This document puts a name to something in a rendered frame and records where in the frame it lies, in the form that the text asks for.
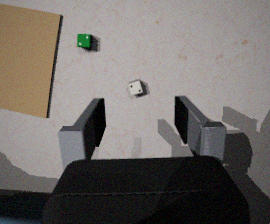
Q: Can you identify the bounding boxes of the green die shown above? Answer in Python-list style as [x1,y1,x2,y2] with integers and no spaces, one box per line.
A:
[77,34,93,48]

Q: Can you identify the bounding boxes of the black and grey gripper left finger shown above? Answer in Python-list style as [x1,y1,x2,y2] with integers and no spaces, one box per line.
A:
[58,98,106,171]

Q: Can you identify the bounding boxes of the white die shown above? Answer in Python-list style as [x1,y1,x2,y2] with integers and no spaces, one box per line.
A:
[128,79,143,96]

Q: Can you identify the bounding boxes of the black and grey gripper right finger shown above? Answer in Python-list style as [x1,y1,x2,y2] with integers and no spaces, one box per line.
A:
[174,96,227,166]

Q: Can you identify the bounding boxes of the tan flat mat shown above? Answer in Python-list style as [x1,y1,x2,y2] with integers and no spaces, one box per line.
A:
[0,4,62,118]

